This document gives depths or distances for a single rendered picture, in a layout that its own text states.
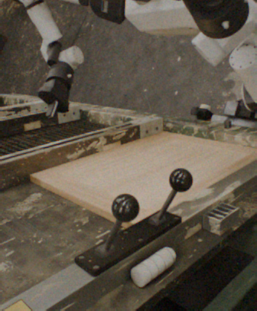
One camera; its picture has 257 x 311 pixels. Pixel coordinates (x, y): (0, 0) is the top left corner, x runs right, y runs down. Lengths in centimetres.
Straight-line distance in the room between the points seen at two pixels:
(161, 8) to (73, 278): 68
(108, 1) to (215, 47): 52
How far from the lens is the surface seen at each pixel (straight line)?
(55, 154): 99
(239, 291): 64
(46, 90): 113
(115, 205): 45
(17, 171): 95
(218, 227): 67
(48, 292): 50
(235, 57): 74
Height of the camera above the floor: 189
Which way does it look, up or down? 45 degrees down
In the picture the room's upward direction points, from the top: 63 degrees counter-clockwise
